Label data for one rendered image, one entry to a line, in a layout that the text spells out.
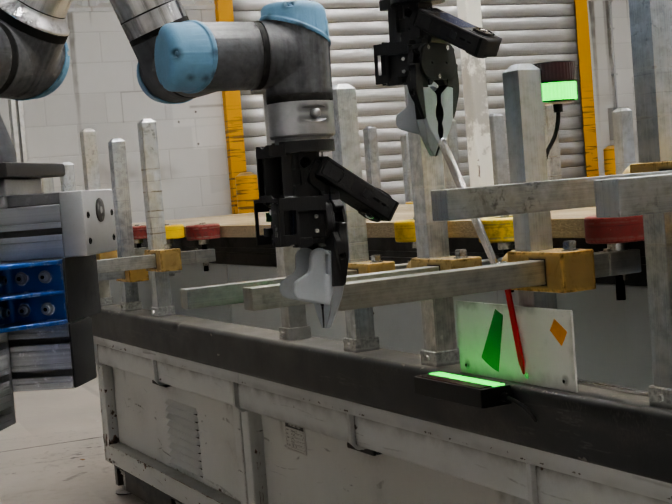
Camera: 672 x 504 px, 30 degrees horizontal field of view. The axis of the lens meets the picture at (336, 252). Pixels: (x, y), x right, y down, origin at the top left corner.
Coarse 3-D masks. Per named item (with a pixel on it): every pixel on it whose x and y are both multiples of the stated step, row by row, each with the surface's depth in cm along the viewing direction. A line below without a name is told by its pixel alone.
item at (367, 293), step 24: (504, 264) 153; (528, 264) 154; (600, 264) 158; (624, 264) 160; (360, 288) 143; (384, 288) 144; (408, 288) 146; (432, 288) 147; (456, 288) 149; (480, 288) 150; (504, 288) 152
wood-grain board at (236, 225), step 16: (400, 208) 327; (576, 208) 216; (592, 208) 210; (144, 224) 390; (192, 224) 334; (224, 224) 305; (240, 224) 293; (368, 224) 230; (384, 224) 225; (448, 224) 205; (464, 224) 201; (560, 224) 178; (576, 224) 175
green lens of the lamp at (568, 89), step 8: (544, 88) 159; (552, 88) 159; (560, 88) 159; (568, 88) 159; (576, 88) 161; (544, 96) 159; (552, 96) 159; (560, 96) 159; (568, 96) 159; (576, 96) 160
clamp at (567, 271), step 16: (512, 256) 161; (528, 256) 157; (544, 256) 154; (560, 256) 152; (576, 256) 152; (592, 256) 154; (560, 272) 152; (576, 272) 152; (592, 272) 154; (528, 288) 158; (544, 288) 155; (560, 288) 152; (576, 288) 152; (592, 288) 154
